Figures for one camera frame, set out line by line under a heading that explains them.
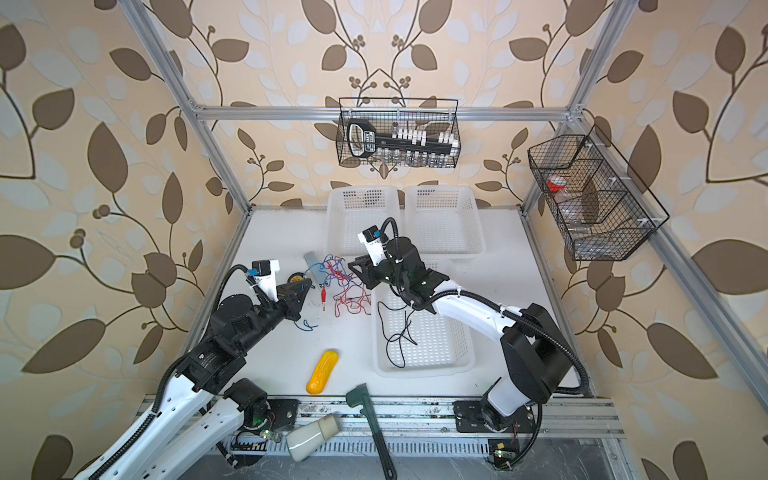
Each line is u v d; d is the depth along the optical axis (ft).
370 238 2.27
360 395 2.54
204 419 1.93
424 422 2.43
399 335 2.84
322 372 2.57
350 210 3.92
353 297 3.13
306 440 2.19
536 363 1.42
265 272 2.02
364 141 2.77
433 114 2.99
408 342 2.84
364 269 2.32
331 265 2.48
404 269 2.04
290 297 2.03
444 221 3.90
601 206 2.43
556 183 2.64
